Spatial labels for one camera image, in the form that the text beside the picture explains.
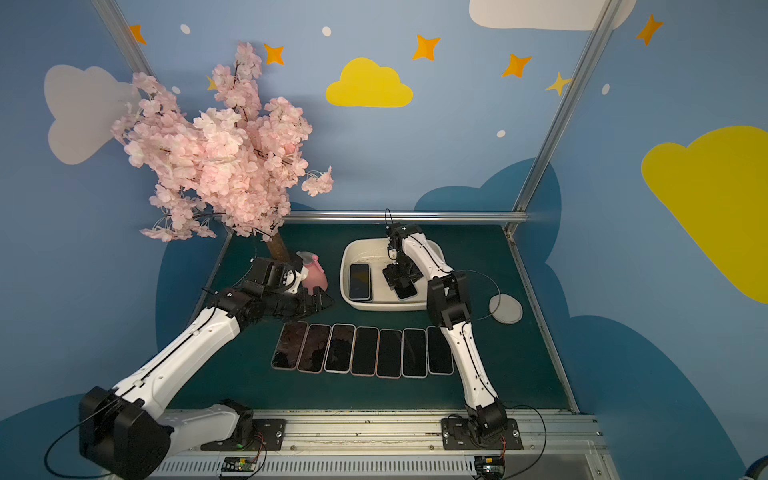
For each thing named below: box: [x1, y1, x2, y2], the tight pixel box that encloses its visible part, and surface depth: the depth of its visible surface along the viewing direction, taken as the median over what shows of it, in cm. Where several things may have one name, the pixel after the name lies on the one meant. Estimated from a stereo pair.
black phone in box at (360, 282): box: [349, 263, 373, 302], surface depth 106 cm
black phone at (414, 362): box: [401, 328, 428, 379], surface depth 90 cm
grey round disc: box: [489, 294, 523, 324], surface depth 101 cm
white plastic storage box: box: [340, 237, 429, 312], surface depth 106 cm
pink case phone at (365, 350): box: [350, 326, 379, 377], surface depth 90 cm
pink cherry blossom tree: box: [110, 42, 334, 263], surface depth 67 cm
